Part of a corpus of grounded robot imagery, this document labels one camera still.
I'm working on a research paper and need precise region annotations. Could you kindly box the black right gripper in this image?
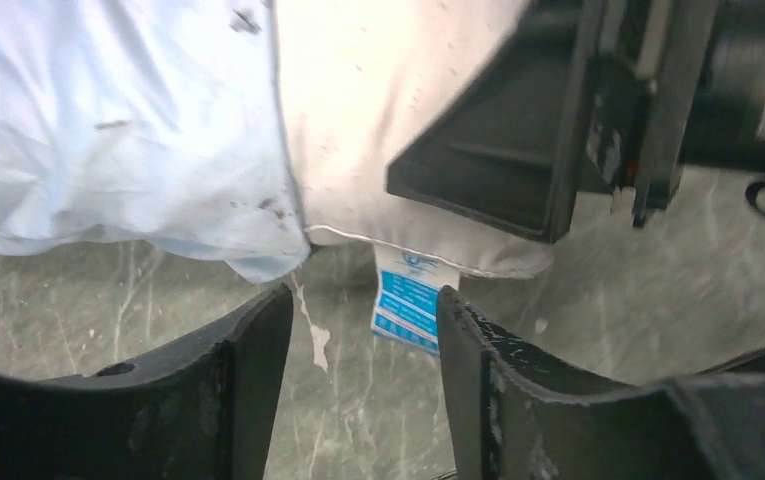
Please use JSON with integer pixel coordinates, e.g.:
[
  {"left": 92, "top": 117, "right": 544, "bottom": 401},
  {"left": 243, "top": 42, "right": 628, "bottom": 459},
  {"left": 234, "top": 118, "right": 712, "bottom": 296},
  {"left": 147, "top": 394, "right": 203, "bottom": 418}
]
[{"left": 385, "top": 1, "right": 720, "bottom": 244}]

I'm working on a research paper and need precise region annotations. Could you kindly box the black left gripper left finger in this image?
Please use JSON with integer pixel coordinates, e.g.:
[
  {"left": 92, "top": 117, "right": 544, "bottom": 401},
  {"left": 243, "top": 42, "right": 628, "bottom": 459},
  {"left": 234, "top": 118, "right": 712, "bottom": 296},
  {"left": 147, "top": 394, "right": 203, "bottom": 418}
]
[{"left": 0, "top": 285, "right": 293, "bottom": 479}]

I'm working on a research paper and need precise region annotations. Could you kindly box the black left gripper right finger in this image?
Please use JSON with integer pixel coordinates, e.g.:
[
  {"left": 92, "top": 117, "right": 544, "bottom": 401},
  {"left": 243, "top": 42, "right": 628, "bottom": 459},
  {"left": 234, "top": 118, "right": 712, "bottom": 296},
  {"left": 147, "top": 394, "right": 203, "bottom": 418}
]
[{"left": 437, "top": 287, "right": 765, "bottom": 479}]

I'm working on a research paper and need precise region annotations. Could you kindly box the white pillow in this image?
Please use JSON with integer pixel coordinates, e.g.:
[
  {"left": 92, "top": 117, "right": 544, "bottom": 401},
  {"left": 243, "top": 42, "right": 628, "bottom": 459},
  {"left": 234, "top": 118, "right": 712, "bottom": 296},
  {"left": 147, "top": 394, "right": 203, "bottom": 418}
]
[{"left": 274, "top": 0, "right": 552, "bottom": 279}]

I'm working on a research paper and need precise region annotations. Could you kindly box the light blue pillowcase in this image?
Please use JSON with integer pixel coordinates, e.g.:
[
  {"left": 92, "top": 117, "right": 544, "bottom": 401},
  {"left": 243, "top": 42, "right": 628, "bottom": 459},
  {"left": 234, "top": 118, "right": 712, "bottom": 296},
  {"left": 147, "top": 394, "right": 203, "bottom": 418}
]
[{"left": 0, "top": 1, "right": 310, "bottom": 283}]

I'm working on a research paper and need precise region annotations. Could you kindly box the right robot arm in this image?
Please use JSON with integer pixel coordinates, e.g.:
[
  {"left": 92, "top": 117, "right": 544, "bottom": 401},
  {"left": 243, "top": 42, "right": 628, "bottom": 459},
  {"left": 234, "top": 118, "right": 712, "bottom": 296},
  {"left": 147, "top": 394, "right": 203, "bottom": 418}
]
[{"left": 386, "top": 1, "right": 765, "bottom": 243}]

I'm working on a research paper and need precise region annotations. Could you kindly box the white pillow care label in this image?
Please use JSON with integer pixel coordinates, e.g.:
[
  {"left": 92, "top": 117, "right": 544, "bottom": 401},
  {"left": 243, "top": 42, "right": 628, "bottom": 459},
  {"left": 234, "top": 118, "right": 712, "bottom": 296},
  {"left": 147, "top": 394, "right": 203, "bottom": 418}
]
[{"left": 371, "top": 245, "right": 461, "bottom": 355}]

